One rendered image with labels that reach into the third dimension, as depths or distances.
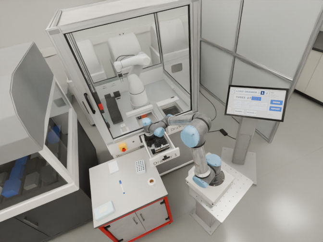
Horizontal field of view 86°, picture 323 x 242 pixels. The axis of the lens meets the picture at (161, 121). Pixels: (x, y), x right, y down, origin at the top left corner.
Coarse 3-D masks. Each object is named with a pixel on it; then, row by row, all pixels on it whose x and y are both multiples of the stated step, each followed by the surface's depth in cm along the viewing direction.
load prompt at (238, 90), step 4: (236, 88) 173; (236, 92) 173; (240, 92) 172; (244, 92) 171; (248, 92) 169; (252, 92) 168; (256, 92) 167; (260, 92) 166; (264, 92) 165; (268, 92) 164
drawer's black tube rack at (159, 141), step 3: (156, 138) 175; (162, 138) 173; (156, 141) 172; (159, 141) 171; (162, 141) 175; (165, 141) 170; (156, 144) 169; (159, 144) 168; (162, 144) 172; (165, 144) 167; (168, 147) 168; (159, 150) 166; (162, 150) 167; (153, 153) 165
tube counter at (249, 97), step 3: (249, 96) 169; (252, 96) 168; (255, 96) 167; (249, 99) 169; (252, 99) 168; (255, 99) 168; (258, 99) 167; (261, 99) 166; (264, 99) 165; (267, 99) 164
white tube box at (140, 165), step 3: (135, 162) 169; (138, 162) 170; (141, 162) 168; (144, 162) 171; (138, 165) 167; (141, 165) 165; (144, 165) 165; (138, 168) 163; (141, 168) 164; (144, 168) 163; (138, 171) 161; (141, 171) 161; (144, 171) 162
